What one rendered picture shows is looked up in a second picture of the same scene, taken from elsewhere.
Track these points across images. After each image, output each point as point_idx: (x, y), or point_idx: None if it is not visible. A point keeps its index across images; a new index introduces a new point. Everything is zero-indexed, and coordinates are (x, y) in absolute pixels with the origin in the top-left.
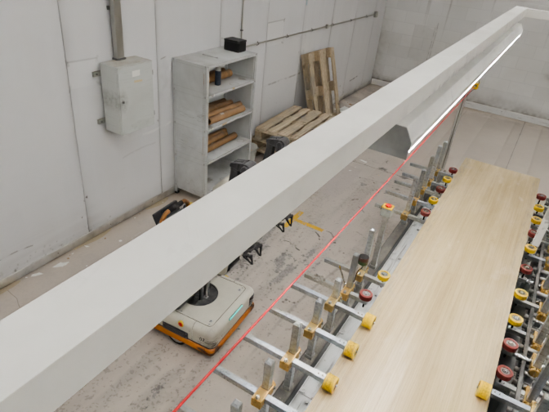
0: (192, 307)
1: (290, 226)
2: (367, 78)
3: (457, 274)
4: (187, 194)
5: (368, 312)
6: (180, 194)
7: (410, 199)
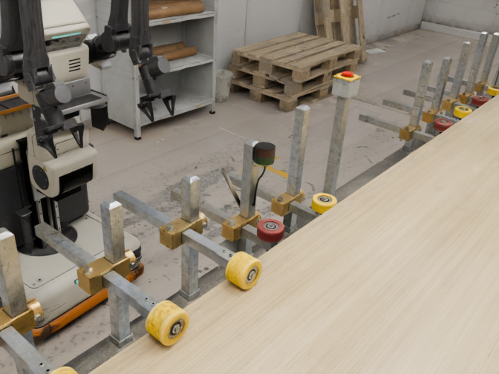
0: (21, 257)
1: (171, 115)
2: (414, 20)
3: (480, 211)
4: (119, 128)
5: (243, 251)
6: (109, 127)
7: (417, 104)
